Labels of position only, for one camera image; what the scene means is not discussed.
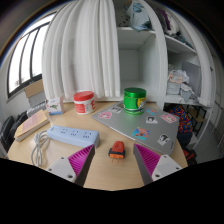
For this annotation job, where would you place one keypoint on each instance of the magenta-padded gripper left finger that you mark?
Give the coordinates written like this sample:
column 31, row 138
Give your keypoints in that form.
column 66, row 166

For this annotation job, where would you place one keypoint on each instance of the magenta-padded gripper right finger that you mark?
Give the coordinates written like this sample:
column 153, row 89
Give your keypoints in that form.
column 160, row 166

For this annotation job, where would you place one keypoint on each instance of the orange charger block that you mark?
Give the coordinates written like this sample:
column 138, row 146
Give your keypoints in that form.
column 117, row 150

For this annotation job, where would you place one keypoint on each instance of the light blue power strip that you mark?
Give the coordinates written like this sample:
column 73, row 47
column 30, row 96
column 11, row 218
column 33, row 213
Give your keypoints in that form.
column 73, row 136

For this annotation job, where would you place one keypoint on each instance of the silver laptop with stickers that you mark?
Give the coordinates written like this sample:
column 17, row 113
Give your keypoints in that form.
column 133, row 125

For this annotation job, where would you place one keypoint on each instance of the multicoloured patterned cloth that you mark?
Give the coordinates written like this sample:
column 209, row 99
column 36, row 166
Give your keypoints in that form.
column 182, row 120

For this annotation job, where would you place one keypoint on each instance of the tan and pink book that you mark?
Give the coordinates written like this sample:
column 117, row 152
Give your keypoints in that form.
column 31, row 124

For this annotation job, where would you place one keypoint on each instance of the small white printed carton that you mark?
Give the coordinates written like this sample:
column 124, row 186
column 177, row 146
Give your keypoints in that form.
column 55, row 106

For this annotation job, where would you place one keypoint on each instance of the silver ribbed suitcase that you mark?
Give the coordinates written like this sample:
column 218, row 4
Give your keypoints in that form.
column 36, row 109

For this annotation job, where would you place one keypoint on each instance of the red-lidded white jar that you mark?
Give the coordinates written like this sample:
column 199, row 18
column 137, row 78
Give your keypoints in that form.
column 84, row 103

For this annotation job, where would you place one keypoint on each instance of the black suitcase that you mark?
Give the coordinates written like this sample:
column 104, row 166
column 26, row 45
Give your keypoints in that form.
column 5, row 131
column 20, row 119

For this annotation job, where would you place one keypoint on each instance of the green round tin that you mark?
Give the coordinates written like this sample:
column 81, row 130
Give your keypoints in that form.
column 134, row 100

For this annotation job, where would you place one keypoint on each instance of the grey storage box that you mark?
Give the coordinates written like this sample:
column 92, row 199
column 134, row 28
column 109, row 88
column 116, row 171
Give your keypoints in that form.
column 37, row 99

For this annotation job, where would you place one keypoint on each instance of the white shelf unit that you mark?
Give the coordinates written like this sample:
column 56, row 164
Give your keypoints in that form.
column 156, row 60

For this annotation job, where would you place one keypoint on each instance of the black-framed window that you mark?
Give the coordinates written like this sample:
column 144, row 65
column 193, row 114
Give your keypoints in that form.
column 26, row 56

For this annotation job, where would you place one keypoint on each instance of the white curtain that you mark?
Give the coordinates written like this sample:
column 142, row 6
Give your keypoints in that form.
column 80, row 50

